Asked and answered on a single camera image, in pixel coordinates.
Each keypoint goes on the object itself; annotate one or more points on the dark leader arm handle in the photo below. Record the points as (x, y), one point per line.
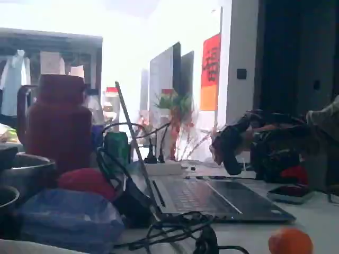
(230, 141)

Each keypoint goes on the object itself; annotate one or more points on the dark leader robot arm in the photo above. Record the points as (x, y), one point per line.
(275, 156)

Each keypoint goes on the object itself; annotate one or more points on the orange fruit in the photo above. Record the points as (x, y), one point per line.
(291, 242)

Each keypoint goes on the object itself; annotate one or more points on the person's right forearm, brown sleeve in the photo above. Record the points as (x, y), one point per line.
(325, 119)

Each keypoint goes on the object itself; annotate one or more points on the silver laptop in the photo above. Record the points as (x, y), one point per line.
(212, 195)

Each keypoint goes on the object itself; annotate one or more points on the black smartphone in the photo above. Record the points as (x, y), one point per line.
(288, 193)

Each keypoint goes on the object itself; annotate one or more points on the potted green plant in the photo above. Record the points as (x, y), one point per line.
(173, 132)

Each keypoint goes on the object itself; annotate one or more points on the white power strip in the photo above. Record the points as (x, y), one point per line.
(164, 169)

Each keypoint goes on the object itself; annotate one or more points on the dark framed glass door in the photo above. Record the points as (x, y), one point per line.
(161, 79)
(187, 71)

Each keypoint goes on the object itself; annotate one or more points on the small black charger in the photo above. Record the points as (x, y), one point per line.
(135, 203)

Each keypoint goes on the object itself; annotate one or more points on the green drink can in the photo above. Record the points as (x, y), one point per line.
(116, 148)

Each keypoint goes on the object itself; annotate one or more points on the red lidded white container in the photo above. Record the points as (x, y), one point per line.
(111, 90)

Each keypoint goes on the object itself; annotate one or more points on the red crumpled bag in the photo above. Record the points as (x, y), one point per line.
(84, 181)

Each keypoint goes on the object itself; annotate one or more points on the clear plastic bottle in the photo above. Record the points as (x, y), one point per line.
(94, 108)

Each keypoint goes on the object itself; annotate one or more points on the blue plastic bag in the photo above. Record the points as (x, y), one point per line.
(69, 219)

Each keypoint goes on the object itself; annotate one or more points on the dark red thermos jug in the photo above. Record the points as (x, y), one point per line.
(58, 127)

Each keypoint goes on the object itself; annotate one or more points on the stainless steel bowl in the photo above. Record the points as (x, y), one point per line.
(8, 197)
(29, 172)

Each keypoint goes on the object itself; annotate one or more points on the pale hanging garment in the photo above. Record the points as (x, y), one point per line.
(51, 62)

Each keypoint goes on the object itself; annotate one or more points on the white hanging garment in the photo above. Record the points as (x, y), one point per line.
(14, 79)

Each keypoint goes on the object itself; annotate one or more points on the black wall switch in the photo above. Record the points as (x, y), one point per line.
(241, 73)

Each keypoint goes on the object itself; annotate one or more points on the red wall poster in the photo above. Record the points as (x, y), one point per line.
(212, 41)

